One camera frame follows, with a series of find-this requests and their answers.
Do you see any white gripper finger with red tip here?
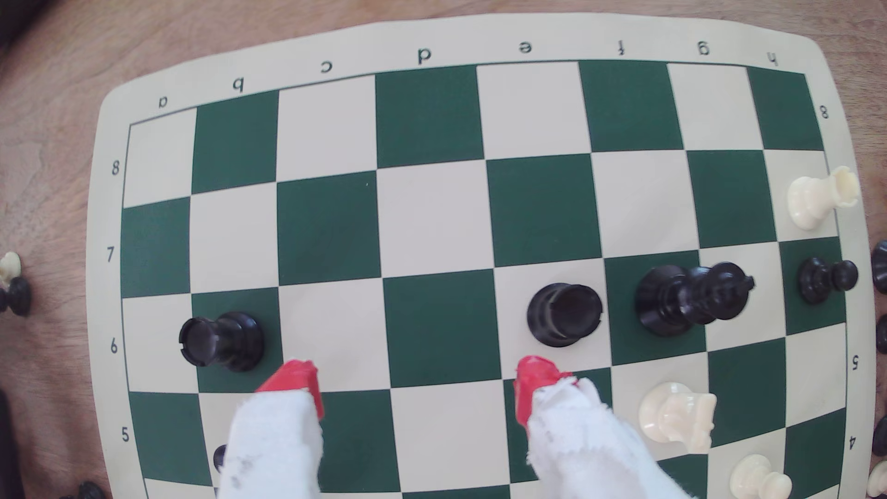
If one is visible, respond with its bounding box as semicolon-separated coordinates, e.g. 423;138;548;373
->
515;355;695;499
217;358;326;499

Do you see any black chess rook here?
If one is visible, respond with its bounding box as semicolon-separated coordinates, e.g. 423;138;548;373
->
526;282;604;348
178;311;266;373

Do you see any white chess knight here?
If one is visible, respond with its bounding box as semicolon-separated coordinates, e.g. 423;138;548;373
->
638;382;718;455

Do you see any black chess king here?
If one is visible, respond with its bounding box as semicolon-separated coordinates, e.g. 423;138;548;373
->
635;261;756;338

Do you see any green and cream chess mat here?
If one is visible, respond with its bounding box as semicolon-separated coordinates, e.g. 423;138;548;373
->
85;12;877;499

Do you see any black chess piece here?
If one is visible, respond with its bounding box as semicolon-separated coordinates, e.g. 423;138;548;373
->
0;276;32;317

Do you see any white chess rook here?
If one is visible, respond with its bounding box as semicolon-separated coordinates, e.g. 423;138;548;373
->
786;165;861;231

